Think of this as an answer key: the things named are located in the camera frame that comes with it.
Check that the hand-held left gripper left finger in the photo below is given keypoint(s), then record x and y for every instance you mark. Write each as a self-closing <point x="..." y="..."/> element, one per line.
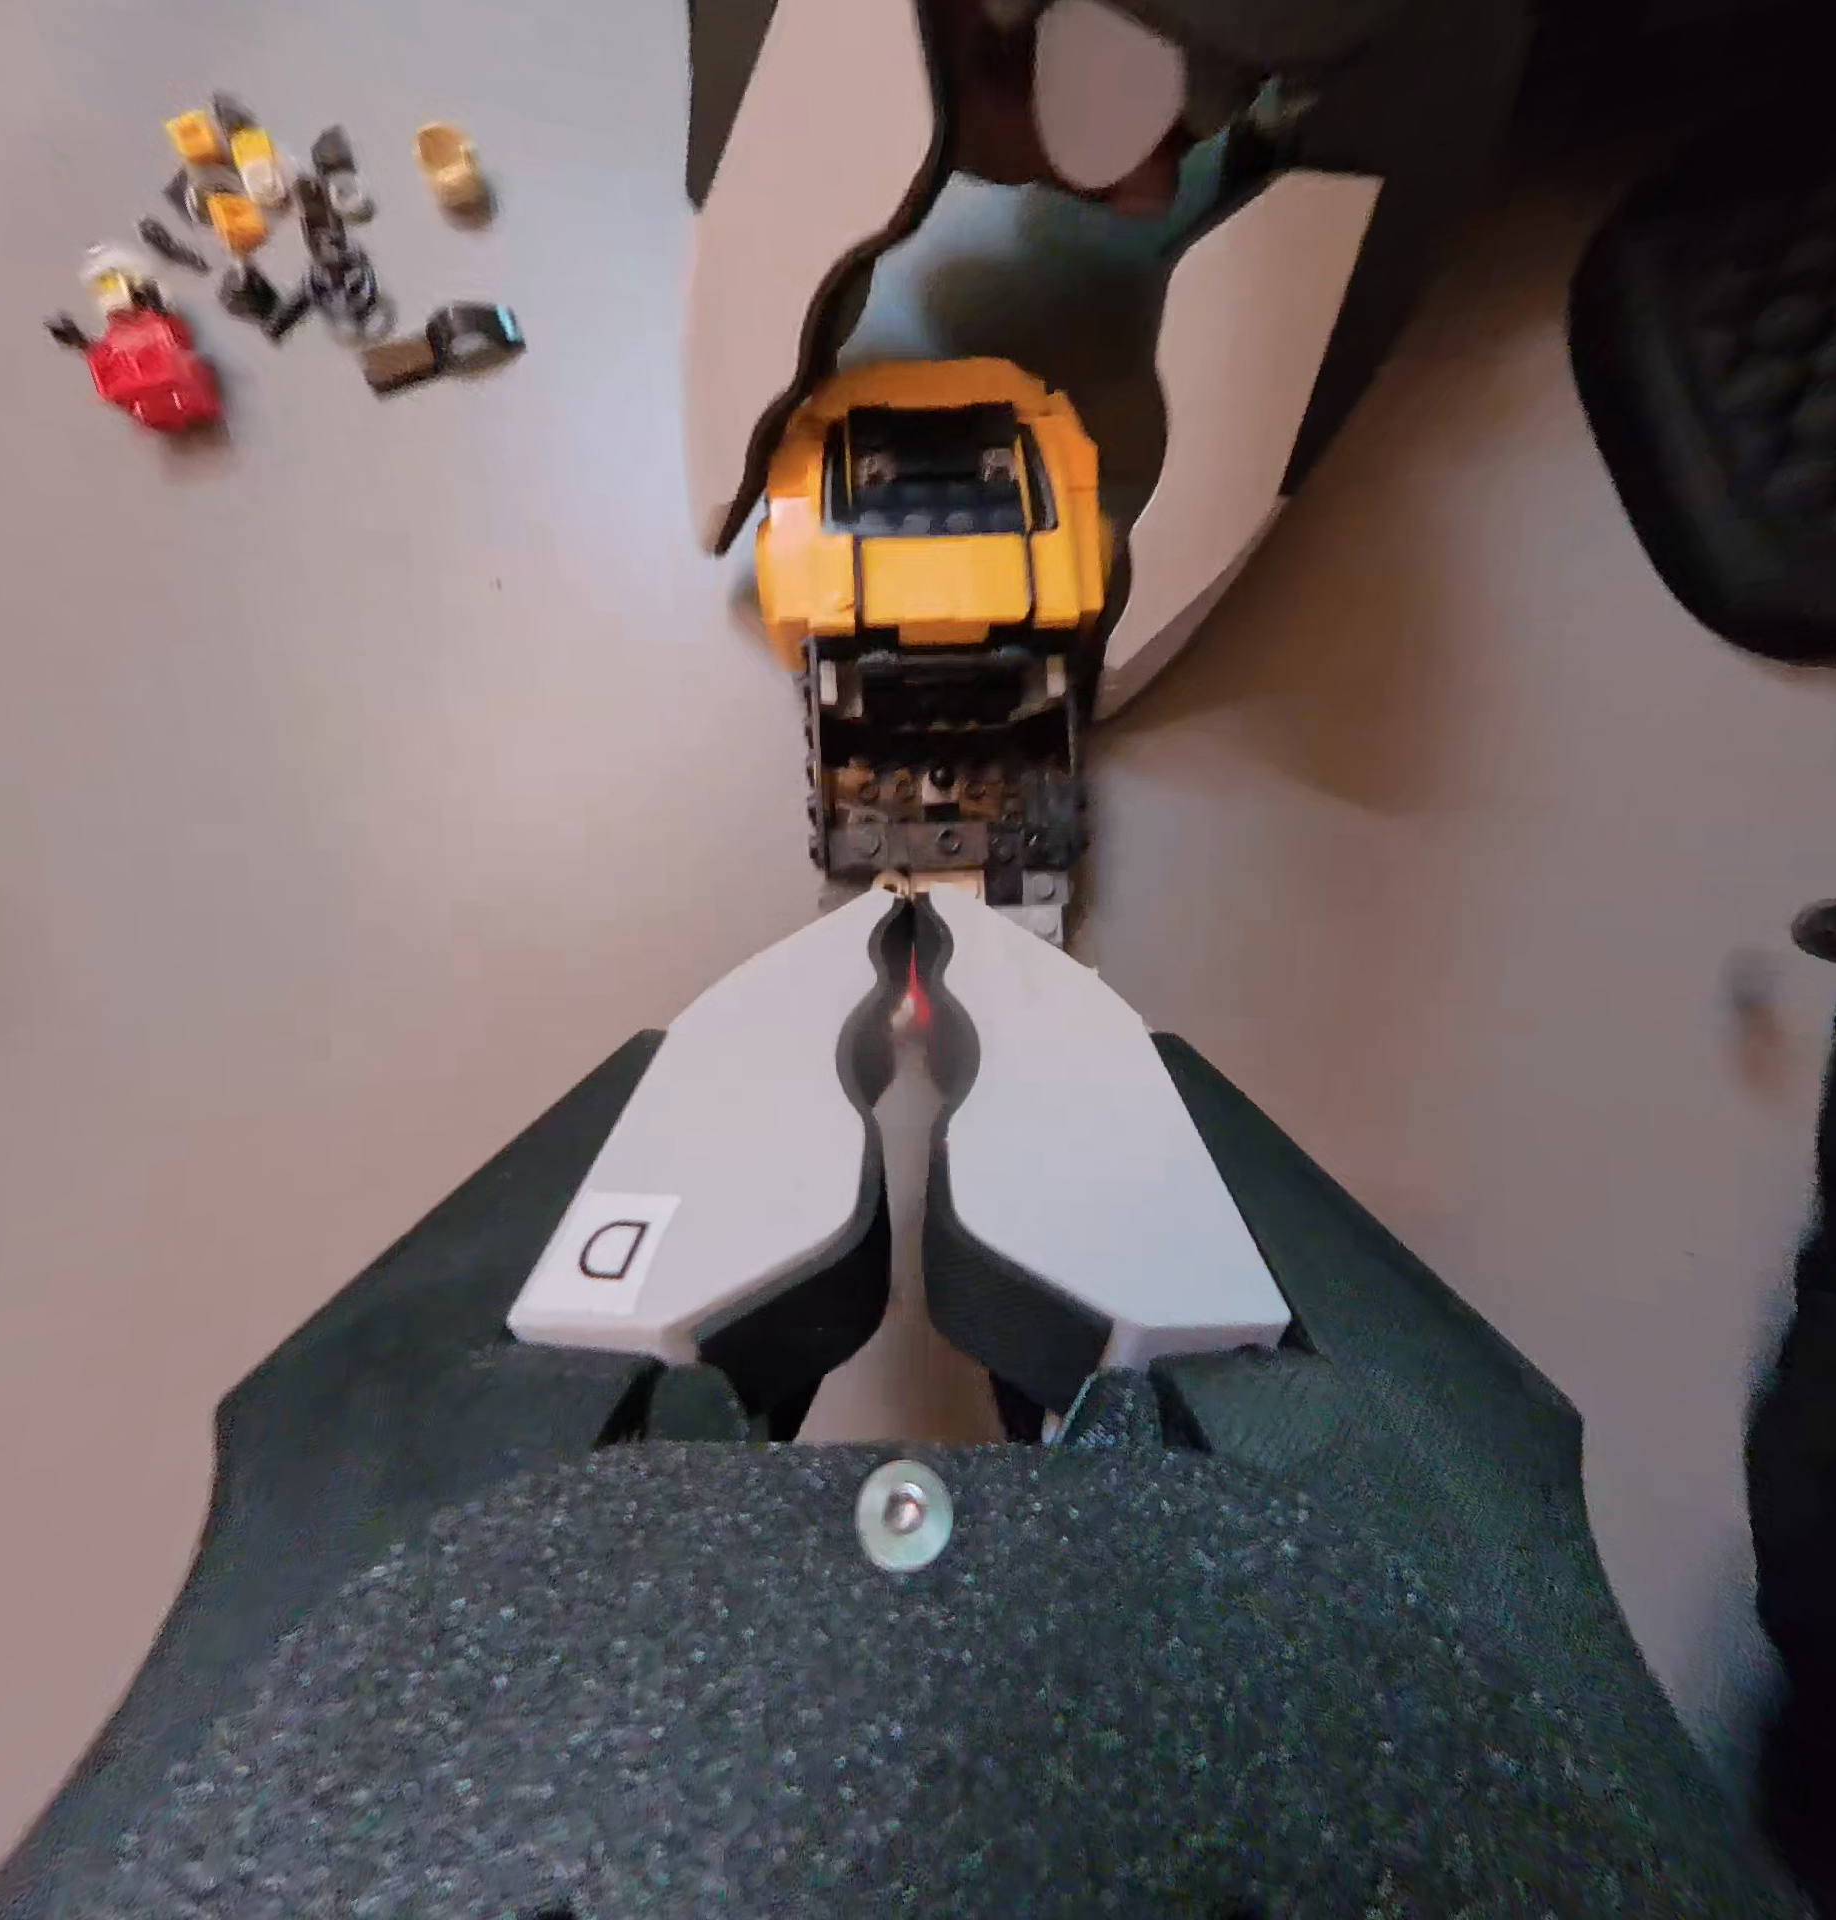
<point x="723" y="1155"/>

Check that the red lego seat piece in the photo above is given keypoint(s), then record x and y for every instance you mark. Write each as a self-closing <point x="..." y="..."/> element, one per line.
<point x="154" y="376"/>

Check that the yellow black lego car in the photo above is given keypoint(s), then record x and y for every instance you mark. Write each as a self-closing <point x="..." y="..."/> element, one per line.
<point x="935" y="570"/>

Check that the tan round lego piece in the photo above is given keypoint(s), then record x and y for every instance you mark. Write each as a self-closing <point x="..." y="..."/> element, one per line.
<point x="455" y="163"/>

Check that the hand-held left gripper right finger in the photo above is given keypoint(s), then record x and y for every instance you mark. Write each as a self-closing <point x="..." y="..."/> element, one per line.
<point x="1096" y="1169"/>

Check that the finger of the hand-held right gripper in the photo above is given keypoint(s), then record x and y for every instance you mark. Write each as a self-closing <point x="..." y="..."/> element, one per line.
<point x="815" y="149"/>
<point x="1249" y="391"/>

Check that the pile of small lego parts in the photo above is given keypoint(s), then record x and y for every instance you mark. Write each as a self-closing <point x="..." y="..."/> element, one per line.
<point x="274" y="211"/>

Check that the black lego arch piece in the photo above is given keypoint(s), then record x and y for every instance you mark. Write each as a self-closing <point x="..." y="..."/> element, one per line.
<point x="407" y="361"/>

